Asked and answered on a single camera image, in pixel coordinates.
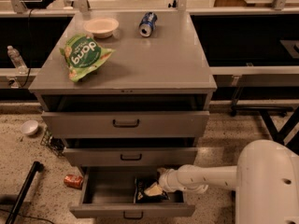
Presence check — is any grey drawer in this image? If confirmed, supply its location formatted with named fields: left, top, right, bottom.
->
left=64, top=147, right=197, bottom=167
left=42, top=111, right=209, bottom=139
left=69, top=166, right=195, bottom=220

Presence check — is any green chip bag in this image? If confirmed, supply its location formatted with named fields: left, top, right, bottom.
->
left=60, top=34, right=114, bottom=82

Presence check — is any clear plastic water bottle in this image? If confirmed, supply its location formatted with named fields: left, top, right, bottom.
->
left=7, top=46, right=28, bottom=75

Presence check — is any grey top drawer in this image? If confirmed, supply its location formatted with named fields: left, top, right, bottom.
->
left=42, top=111, right=209, bottom=139

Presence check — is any orange crushed can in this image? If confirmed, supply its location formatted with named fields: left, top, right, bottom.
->
left=64, top=175, right=83, bottom=189

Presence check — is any grey metal drawer cabinet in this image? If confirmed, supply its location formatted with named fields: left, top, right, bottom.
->
left=28, top=10, right=218, bottom=175

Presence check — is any beige bowl on cabinet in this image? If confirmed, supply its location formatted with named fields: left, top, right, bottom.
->
left=83, top=18, right=119, bottom=38

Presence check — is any black cable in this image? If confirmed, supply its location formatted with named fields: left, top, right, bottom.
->
left=21, top=8, right=36, bottom=89

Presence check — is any grey bottom drawer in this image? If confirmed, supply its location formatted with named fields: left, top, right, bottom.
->
left=69, top=166, right=195, bottom=220

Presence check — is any grey middle drawer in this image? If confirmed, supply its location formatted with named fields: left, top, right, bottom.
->
left=64, top=147, right=197, bottom=167

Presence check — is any white bowl on floor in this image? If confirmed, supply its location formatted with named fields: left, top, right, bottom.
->
left=21, top=120, right=39, bottom=135

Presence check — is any small wire basket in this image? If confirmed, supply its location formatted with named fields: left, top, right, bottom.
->
left=40, top=128, right=64, bottom=157

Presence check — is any black stand leg left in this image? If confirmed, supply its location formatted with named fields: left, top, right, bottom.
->
left=5, top=161, right=44, bottom=224

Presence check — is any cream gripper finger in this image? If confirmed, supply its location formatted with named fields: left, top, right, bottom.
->
left=144, top=182, right=163, bottom=197

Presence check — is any blue soda can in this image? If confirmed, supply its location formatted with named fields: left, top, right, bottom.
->
left=138, top=12, right=157, bottom=37

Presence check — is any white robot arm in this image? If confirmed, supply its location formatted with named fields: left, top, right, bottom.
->
left=158, top=139, right=299, bottom=224

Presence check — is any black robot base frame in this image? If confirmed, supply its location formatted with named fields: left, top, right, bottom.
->
left=230, top=86, right=299, bottom=156

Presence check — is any blue chip bag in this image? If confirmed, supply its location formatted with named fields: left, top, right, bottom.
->
left=134, top=178, right=169, bottom=203

